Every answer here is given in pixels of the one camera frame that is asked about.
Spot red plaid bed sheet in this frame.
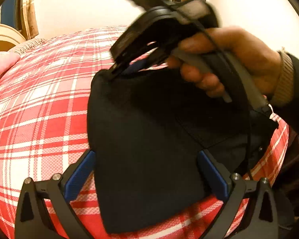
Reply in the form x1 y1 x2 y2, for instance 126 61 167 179
0 25 289 238

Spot person's right hand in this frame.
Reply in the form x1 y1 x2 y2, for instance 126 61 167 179
166 26 281 97

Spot cream wooden headboard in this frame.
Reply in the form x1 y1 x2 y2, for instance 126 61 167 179
0 24 26 51

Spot dark window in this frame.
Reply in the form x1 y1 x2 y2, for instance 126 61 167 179
0 0 22 31

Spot black pants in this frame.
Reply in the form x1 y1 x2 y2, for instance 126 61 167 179
87 68 278 234

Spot striped pillow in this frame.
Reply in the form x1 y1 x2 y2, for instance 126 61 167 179
8 37 46 55

